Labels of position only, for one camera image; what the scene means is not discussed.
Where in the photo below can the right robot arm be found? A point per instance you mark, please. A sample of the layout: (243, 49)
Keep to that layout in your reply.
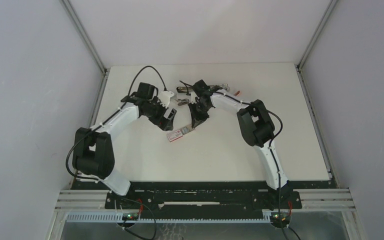
(256, 126)

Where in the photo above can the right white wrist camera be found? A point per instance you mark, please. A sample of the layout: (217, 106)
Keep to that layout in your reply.
(194, 99)

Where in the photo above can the red white staple box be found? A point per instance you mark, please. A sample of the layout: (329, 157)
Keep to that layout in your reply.
(172, 136)

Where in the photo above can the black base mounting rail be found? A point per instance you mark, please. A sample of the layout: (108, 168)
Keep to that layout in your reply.
(202, 201)

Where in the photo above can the left controller board with wires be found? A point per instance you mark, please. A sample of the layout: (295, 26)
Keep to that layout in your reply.
(136, 217)

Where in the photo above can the right controller board with wires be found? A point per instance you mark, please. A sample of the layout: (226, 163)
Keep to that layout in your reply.
(281, 220)

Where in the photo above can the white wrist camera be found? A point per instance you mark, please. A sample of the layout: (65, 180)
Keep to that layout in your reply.
(165, 98)
(194, 99)

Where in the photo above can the staple box tray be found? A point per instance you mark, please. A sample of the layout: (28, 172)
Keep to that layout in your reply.
(187, 129)

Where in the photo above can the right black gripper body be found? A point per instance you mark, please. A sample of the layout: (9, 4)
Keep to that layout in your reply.
(199, 107)

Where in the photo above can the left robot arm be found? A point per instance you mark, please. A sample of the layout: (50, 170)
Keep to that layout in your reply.
(93, 152)

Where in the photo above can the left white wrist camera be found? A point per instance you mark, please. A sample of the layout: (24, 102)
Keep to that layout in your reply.
(165, 98)

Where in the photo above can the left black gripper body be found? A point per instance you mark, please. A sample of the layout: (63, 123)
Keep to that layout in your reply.
(155, 113)

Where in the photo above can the controller board with wires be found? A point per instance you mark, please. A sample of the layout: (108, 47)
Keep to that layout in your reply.
(136, 217)
(281, 220)

